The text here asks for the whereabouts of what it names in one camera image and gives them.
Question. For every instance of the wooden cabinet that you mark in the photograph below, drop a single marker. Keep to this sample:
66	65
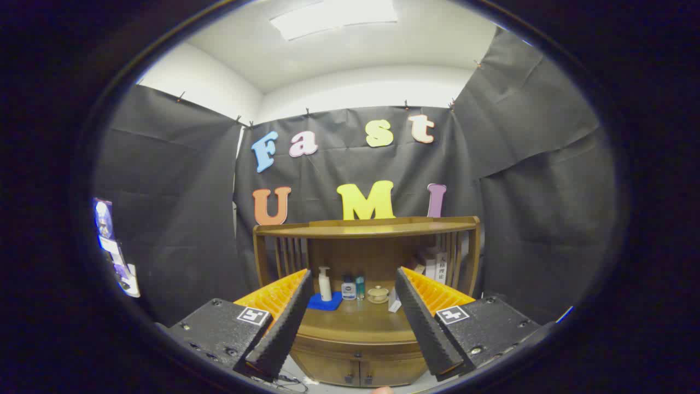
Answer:
361	230

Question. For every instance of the ceiling light panel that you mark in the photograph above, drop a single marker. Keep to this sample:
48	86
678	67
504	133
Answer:
333	16

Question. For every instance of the blue folded cloth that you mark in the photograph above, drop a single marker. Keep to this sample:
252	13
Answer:
322	303

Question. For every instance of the white lotion bottle blue cap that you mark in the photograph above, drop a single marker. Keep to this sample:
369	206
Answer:
348	290

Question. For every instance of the teal slim bottle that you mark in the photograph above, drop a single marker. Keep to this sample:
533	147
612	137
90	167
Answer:
360	288

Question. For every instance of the purple and white book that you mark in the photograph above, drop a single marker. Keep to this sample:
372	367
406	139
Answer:
394	305

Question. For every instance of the cream lidded teacup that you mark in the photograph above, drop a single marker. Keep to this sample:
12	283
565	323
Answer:
378	295

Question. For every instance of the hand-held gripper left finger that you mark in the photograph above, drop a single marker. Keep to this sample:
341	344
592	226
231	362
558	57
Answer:
284	328

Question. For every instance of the white book black lettering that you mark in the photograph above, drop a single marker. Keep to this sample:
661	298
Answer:
442	269

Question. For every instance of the wooden cabinet door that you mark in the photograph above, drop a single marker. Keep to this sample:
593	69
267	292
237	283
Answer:
328	369

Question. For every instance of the white pump bottle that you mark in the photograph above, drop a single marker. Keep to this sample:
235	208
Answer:
325	287

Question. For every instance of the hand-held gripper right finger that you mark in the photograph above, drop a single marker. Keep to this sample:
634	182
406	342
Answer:
424	323

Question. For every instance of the wooden countertop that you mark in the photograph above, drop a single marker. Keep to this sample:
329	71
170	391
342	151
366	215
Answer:
361	323

